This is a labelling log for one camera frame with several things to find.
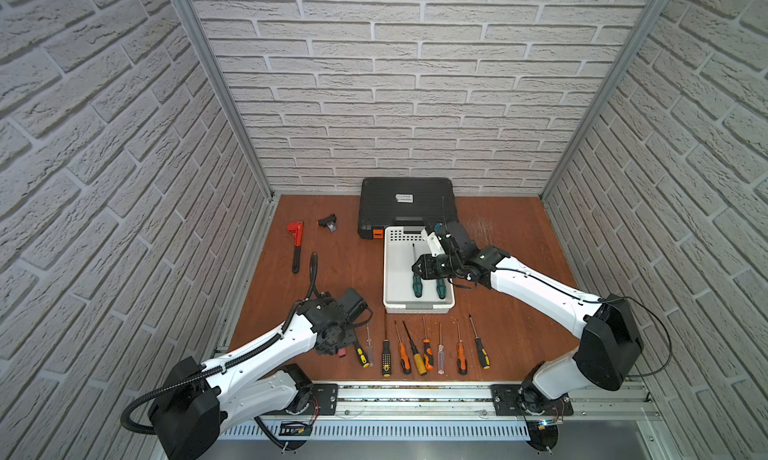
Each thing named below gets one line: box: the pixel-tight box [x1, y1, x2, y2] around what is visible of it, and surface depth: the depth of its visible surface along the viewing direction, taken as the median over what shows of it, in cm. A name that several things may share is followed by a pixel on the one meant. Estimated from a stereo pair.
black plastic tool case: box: [358, 177, 457, 240], surface depth 112 cm
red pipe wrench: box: [287, 221, 305, 274], surface depth 106 cm
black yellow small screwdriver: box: [354, 340, 370, 368], surface depth 81 cm
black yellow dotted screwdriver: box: [382, 313, 392, 378], surface depth 80 cm
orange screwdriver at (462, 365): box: [456, 319, 468, 376], surface depth 81 cm
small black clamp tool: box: [318, 213, 338, 233], surface depth 112 cm
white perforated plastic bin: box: [383, 226, 455, 314], surface depth 95 cm
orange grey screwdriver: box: [394, 320, 412, 375], surface depth 80 cm
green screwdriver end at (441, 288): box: [436, 278, 447, 299], surface depth 93 cm
